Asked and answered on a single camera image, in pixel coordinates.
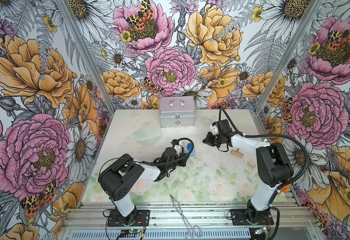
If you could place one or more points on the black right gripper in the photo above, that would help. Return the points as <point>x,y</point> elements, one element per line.
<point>208,140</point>

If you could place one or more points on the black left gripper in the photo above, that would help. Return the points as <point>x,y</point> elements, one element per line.
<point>184,159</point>

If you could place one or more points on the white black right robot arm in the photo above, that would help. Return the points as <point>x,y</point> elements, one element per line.
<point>273,165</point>

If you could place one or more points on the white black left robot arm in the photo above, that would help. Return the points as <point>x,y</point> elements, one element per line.
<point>118,179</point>

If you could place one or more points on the small wooden stick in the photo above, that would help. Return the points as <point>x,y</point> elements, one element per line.
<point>237,153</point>

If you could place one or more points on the clear plastic bowl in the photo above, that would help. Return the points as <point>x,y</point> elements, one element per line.
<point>146,135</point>

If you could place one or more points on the silver aluminium case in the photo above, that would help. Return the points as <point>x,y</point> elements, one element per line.
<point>177,111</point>

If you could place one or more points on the orange plastic bottle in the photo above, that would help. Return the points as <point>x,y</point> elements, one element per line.
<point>285,188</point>

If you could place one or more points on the left green circuit board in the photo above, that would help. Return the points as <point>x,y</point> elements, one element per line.
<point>132,233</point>

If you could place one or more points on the green circuit board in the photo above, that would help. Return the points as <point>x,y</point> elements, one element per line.
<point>260,231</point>
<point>132,233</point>

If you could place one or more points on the right green circuit board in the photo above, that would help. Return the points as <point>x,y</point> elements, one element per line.
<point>260,231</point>

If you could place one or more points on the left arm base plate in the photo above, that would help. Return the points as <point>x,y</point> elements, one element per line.
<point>142,217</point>

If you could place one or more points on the metal wire tongs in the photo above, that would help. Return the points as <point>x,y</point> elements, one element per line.
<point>191,231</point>

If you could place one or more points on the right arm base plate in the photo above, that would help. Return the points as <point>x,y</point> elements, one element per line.
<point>237,216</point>

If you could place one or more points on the aluminium rail frame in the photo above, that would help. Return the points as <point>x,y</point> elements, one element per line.
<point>92,216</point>

